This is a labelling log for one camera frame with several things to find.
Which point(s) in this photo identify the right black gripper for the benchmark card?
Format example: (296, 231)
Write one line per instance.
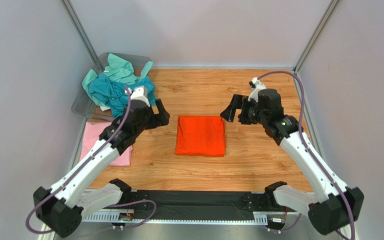
(241, 110)

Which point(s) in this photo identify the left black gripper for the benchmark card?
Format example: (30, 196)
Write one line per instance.
(162, 118)

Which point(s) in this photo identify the orange t shirt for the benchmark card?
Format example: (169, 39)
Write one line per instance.
(201, 135)

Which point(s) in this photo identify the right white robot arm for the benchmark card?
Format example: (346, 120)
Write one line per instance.
(315, 173)

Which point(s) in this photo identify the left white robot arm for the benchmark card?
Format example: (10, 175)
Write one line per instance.
(78, 183)

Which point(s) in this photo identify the dark teal t shirt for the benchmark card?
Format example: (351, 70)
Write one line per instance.
(112, 94)

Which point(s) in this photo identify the white cloth in bin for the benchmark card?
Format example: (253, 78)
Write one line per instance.
(104, 108)

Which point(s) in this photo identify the light mint t shirt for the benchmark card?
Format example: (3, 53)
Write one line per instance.
(118, 70)

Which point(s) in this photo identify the folded pink t shirt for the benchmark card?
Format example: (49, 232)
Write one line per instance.
(91, 135)

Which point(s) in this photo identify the black base cloth strip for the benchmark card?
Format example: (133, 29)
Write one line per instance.
(203, 205)

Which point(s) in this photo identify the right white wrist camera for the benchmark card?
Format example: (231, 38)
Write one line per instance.
(256, 86)

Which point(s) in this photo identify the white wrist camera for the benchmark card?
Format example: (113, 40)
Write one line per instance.
(256, 86)
(139, 93)

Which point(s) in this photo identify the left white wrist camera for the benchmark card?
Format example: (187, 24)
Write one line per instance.
(139, 93)

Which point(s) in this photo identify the aluminium frame rail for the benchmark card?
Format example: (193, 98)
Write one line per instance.
(125, 209)

